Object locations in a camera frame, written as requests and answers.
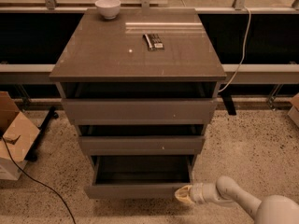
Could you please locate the grey bottom drawer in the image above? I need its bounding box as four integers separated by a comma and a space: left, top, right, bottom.
85, 155, 192, 199

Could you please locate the grey drawer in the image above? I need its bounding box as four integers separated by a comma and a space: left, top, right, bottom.
58, 82, 217, 125
79, 124, 205, 155
85, 155, 192, 199

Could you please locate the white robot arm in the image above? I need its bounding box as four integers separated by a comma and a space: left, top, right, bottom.
175, 175, 299, 224

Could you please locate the grey middle drawer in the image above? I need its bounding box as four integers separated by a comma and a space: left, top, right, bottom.
79, 124, 205, 155

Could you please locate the grey drawer cabinet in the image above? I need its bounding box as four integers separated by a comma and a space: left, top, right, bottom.
49, 7, 227, 173

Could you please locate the grey top drawer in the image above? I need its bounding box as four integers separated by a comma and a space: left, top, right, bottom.
58, 82, 217, 125

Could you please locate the black stand leg right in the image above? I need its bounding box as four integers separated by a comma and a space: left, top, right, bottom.
221, 91, 236, 116

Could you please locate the black stand leg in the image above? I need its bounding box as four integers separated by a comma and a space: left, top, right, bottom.
221, 91, 236, 116
25, 106, 59, 162

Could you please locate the cardboard box at right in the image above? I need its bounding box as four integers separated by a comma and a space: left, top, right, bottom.
288, 92, 299, 127

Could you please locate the black stand leg left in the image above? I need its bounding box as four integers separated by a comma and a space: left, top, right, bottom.
25, 106, 59, 162

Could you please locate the open cardboard box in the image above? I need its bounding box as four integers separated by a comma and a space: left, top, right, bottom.
0, 91, 39, 180

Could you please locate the white ceramic bowl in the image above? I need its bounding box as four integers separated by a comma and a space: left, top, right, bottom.
95, 0, 121, 20

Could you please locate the white hanging cable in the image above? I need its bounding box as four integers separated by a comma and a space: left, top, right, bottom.
217, 7, 252, 94

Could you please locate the black floor cable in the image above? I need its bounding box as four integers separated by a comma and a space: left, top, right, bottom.
0, 136, 77, 224

